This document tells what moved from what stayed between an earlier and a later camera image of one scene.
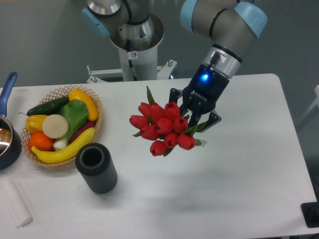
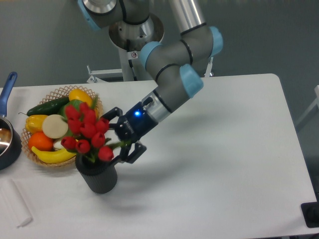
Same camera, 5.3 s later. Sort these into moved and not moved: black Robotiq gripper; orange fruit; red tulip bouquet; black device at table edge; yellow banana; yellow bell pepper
Moved: black Robotiq gripper; red tulip bouquet
Not moved: yellow banana; orange fruit; black device at table edge; yellow bell pepper
